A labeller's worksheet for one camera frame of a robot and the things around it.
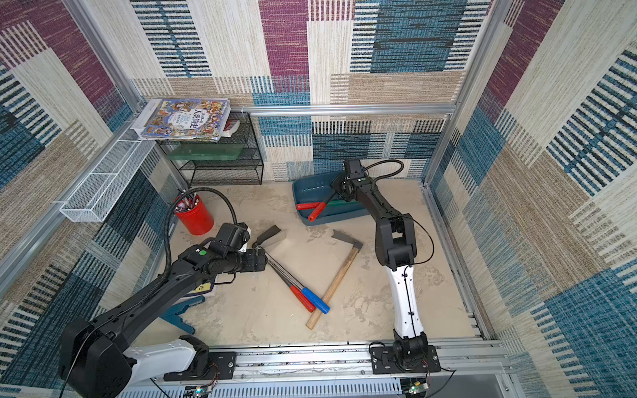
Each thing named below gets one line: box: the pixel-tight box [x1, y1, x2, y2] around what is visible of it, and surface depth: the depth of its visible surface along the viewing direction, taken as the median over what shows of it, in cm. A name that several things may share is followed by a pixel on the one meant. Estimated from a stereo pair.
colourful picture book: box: [131, 98, 232, 142], surface depth 81 cm
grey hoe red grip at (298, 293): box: [267, 262, 317, 314], surface depth 85 cm
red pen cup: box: [175, 192, 214, 236], surface depth 101 cm
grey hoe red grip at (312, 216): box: [307, 192, 337, 223], surface depth 98 cm
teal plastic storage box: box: [292, 171, 370, 227], surface depth 112 cm
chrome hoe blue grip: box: [252, 224, 331, 316], surface depth 85 cm
